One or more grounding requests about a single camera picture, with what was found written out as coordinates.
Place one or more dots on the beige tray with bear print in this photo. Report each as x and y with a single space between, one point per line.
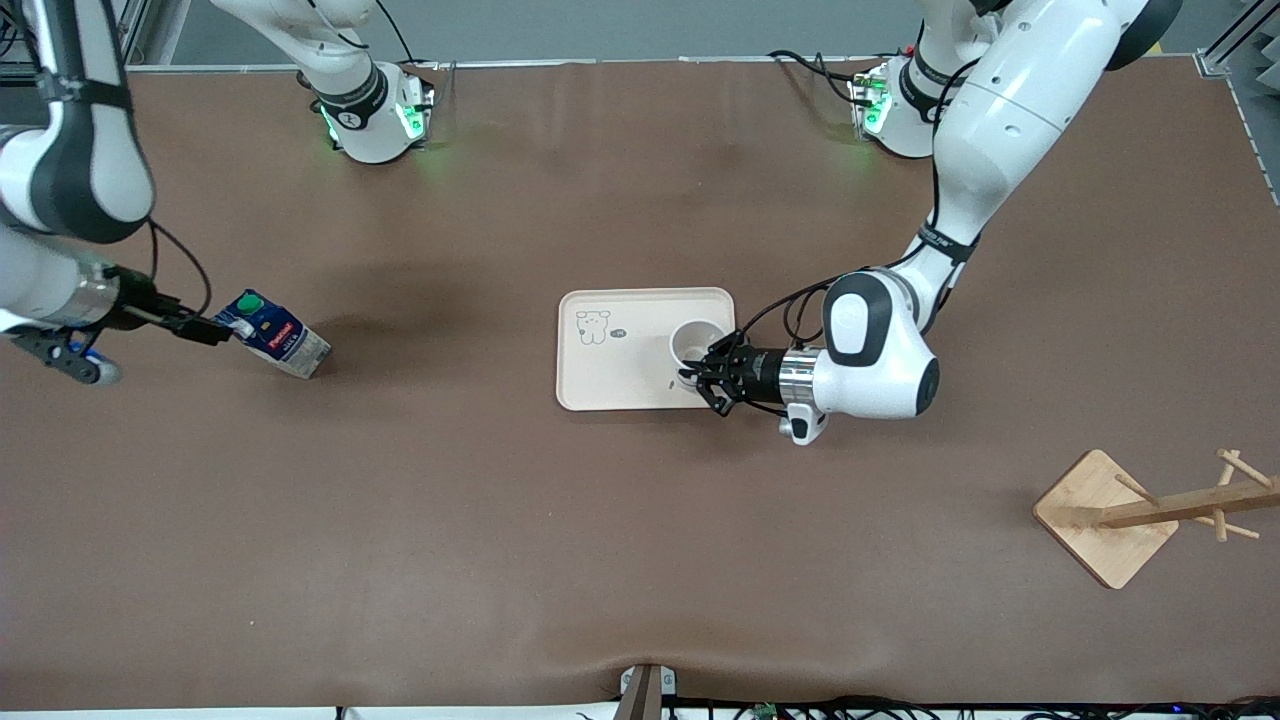
610 370

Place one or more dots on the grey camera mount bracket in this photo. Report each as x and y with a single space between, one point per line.
645 690

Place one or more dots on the blue milk carton green cap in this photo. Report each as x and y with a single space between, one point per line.
280 340

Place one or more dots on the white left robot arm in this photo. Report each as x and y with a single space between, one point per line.
1000 130

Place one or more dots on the brown table cover mat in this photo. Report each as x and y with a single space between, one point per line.
500 550

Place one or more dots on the wooden mug rack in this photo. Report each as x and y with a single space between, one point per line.
1100 520

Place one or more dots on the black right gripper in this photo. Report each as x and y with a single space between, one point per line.
138 303

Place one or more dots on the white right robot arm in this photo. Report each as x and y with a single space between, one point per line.
90 150

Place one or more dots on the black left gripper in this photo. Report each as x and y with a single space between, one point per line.
757 374

